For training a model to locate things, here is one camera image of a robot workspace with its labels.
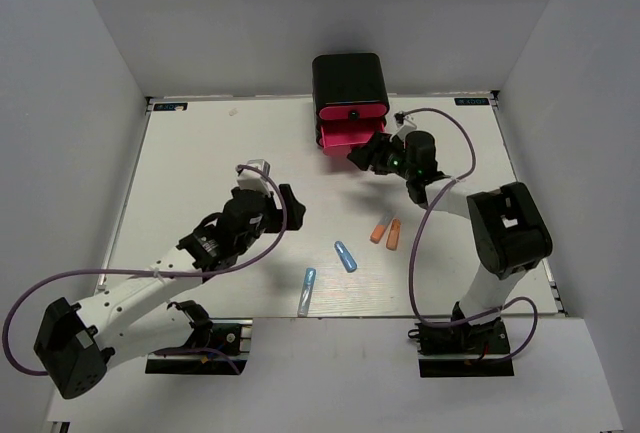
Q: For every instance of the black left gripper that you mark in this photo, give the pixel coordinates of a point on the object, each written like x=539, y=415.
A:
x=295, y=211

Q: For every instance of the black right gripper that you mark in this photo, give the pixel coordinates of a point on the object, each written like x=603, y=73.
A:
x=364, y=156

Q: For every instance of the pink drawer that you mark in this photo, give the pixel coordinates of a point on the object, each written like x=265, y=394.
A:
x=353, y=112
x=339, y=137

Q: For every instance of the pink top drawer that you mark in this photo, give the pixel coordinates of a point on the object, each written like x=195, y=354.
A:
x=353, y=112

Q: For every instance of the light blue correction tape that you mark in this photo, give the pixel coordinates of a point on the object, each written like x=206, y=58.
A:
x=346, y=258

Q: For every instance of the orange correction tape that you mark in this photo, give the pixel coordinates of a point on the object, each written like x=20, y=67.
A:
x=392, y=240

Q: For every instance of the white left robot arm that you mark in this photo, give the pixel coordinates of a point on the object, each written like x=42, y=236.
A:
x=78, y=343

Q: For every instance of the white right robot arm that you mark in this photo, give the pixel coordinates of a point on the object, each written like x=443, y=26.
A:
x=510, y=236

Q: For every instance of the black drawer cabinet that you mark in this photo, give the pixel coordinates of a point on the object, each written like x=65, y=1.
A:
x=346, y=78

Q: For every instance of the light blue utility knife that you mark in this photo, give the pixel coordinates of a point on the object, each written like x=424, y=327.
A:
x=306, y=292

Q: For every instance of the orange utility knife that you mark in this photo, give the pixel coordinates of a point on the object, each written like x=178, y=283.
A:
x=381, y=227

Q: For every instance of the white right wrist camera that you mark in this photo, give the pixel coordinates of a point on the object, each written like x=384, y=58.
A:
x=405, y=125

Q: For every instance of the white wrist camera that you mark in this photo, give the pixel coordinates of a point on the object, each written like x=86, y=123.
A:
x=253, y=178
x=405, y=125

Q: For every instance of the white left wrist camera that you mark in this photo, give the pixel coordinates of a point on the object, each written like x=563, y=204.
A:
x=253, y=178

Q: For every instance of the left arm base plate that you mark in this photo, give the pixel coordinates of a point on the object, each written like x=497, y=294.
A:
x=222, y=349

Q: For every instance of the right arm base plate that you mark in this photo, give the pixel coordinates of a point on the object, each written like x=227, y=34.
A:
x=476, y=351

